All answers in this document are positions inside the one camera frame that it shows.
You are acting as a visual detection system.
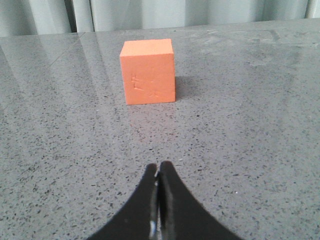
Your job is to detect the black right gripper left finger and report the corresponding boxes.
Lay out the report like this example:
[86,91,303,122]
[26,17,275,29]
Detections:
[89,163,159,240]

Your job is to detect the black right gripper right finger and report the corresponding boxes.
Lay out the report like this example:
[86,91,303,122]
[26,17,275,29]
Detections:
[158,161,240,240]

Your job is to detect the orange foam cube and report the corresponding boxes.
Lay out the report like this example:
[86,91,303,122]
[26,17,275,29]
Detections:
[119,38,176,105]

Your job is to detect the light grey curtain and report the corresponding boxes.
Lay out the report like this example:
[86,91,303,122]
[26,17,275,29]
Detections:
[0,0,320,37]

